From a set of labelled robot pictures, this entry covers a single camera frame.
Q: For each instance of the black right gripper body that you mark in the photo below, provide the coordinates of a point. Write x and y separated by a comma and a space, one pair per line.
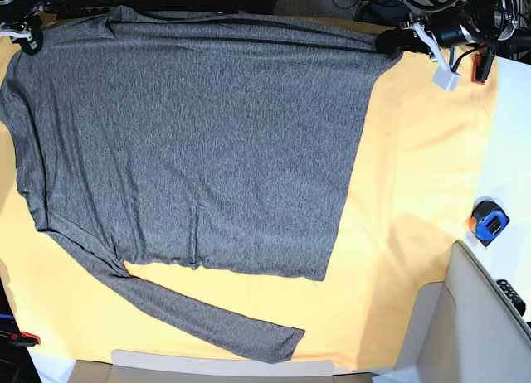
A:
34, 42

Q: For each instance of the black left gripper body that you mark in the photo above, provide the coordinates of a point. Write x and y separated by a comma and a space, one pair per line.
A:
390, 42

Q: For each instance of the grey long-sleeve shirt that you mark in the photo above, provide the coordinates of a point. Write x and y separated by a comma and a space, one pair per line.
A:
223, 141

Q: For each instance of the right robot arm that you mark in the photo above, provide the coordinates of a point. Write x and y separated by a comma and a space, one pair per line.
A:
13, 11

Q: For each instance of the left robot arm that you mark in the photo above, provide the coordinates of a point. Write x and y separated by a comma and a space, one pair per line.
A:
501, 26

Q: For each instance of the red clamp right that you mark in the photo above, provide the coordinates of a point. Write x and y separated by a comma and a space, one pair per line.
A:
482, 63

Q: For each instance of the red clamp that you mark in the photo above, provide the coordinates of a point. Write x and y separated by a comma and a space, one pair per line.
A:
24, 339
482, 63

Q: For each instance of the blue tape measure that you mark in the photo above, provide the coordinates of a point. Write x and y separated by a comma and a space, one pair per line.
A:
487, 221

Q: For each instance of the black perforated object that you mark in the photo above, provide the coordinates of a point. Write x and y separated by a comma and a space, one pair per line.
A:
512, 296

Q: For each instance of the red clamp left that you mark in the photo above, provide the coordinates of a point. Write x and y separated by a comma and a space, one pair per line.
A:
24, 339

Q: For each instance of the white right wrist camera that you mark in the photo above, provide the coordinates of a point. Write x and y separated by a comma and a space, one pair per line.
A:
19, 31

